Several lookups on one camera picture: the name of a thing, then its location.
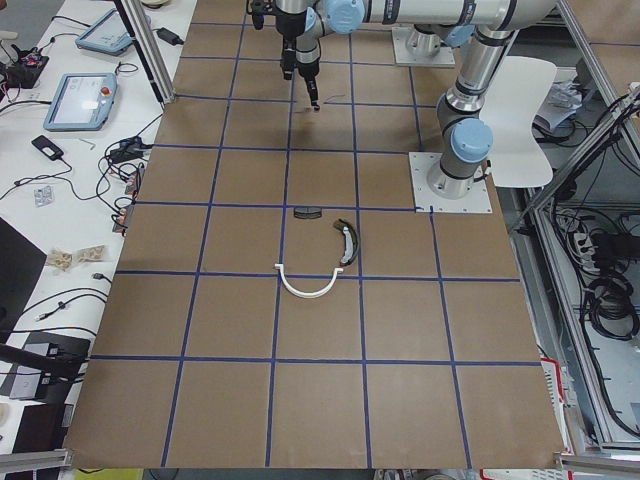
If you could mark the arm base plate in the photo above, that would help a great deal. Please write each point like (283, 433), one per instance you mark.
(435, 192)
(413, 48)

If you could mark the black power adapter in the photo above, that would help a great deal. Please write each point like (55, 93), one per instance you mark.
(169, 36)

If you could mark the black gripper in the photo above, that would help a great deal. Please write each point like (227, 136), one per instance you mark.
(306, 71)
(287, 26)

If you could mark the near teach pendant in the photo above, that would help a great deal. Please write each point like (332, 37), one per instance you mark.
(82, 102)

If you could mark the white curved plastic bracket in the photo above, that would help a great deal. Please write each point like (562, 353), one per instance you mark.
(309, 288)

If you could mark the white chair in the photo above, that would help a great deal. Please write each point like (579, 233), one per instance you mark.
(512, 101)

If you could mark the black brake pad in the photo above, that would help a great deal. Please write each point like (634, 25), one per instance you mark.
(307, 212)

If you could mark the far teach pendant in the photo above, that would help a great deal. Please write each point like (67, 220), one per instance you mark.
(107, 35)

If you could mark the olive brake shoe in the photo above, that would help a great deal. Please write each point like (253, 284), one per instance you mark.
(351, 240)

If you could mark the teach pendant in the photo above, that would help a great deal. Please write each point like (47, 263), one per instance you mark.
(82, 102)
(107, 35)

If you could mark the aluminium frame post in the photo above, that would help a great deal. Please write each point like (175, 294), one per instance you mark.
(135, 21)

